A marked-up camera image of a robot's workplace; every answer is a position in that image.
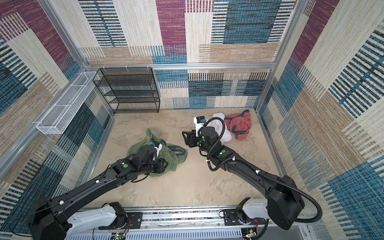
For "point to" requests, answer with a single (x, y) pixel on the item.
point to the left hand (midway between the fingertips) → (166, 161)
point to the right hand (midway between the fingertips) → (187, 133)
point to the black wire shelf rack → (129, 90)
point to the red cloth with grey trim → (239, 124)
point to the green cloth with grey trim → (171, 153)
